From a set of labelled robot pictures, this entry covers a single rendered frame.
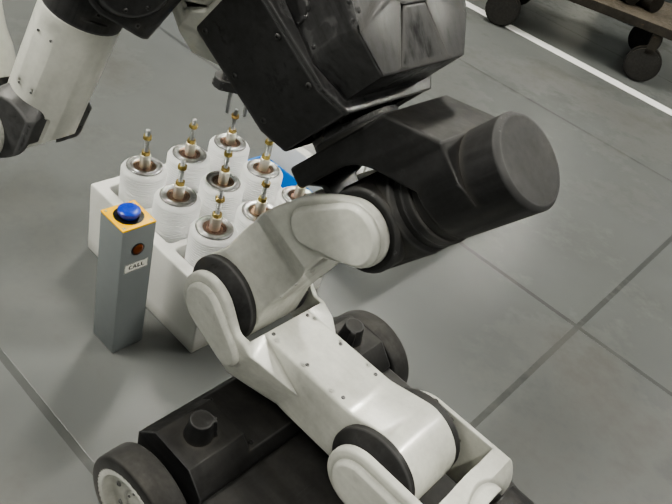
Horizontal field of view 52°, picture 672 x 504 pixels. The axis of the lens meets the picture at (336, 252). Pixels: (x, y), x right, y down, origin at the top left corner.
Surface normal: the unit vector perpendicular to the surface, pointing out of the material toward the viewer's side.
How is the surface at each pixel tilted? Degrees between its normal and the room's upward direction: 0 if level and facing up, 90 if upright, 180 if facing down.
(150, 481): 6
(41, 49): 82
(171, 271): 90
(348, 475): 90
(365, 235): 90
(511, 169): 38
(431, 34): 53
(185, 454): 0
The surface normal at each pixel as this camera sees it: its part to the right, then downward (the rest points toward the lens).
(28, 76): -0.40, 0.36
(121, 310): 0.70, 0.57
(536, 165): 0.63, -0.25
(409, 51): 0.70, 0.00
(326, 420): -0.66, 0.33
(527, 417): 0.26, -0.76
